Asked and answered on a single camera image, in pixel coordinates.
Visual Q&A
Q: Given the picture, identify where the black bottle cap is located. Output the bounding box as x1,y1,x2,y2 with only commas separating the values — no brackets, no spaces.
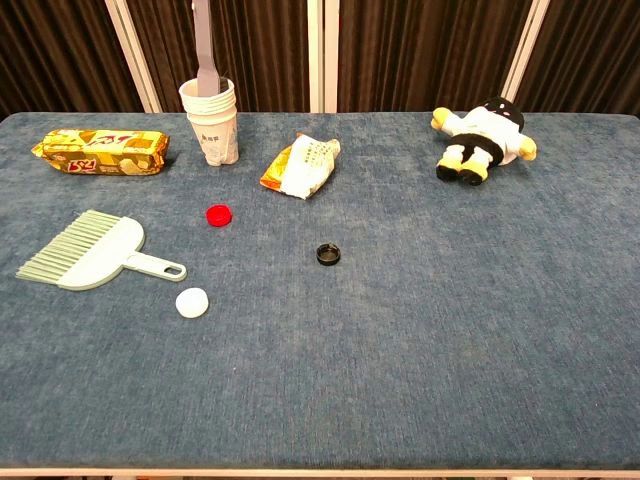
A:
315,241,342,268

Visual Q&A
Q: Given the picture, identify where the red bottle cap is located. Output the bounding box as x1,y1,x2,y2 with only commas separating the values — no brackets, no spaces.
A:
205,203,234,228

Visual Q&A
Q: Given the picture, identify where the white bottle cap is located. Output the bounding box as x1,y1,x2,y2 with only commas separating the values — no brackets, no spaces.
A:
174,287,210,318

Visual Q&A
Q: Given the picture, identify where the crumpled orange white snack wrapper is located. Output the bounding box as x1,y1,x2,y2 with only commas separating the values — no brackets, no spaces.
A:
258,132,342,201

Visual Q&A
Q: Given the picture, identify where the blue table mat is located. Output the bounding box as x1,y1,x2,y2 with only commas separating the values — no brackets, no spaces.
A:
0,111,640,471

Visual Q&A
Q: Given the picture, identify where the white paper cup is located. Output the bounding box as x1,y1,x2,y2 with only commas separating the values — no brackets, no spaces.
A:
178,77,240,168

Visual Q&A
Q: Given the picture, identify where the black white plush doll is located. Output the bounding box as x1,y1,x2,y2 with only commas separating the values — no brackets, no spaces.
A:
430,95,539,188

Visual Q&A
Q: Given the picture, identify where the dark brown pleated partition panel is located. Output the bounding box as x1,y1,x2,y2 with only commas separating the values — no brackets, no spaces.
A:
517,0,640,119
124,0,311,114
337,0,532,114
0,0,146,119

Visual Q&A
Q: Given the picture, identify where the grey plastic spatula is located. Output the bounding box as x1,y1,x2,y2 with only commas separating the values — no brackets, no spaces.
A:
192,0,222,96

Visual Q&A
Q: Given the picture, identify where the gold biscuit pack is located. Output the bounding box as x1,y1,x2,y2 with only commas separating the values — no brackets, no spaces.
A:
30,128,171,177

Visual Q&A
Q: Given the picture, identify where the white partition frame post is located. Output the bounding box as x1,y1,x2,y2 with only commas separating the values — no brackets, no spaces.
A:
104,0,163,114
501,0,552,102
306,0,340,114

